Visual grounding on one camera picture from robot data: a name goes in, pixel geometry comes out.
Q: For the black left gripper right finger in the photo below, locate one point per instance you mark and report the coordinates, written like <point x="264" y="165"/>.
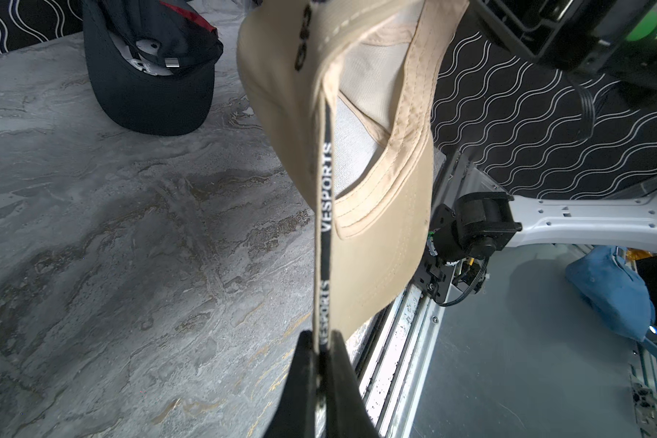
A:
<point x="346" y="412"/>

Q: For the tan cap with logo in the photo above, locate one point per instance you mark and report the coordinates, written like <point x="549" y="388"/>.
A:
<point x="344" y="91"/>

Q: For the dark navy cap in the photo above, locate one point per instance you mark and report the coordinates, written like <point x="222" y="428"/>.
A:
<point x="151" y="71"/>

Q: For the grey and red cap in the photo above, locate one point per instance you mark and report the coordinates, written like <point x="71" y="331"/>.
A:
<point x="189" y="14"/>

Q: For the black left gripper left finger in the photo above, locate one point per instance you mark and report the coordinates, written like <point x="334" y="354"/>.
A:
<point x="295" y="416"/>

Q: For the blue cloth outside cell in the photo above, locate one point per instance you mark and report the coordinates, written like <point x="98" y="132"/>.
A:
<point x="614" y="291"/>

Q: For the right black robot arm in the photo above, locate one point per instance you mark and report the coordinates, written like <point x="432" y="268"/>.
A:
<point x="556" y="102"/>

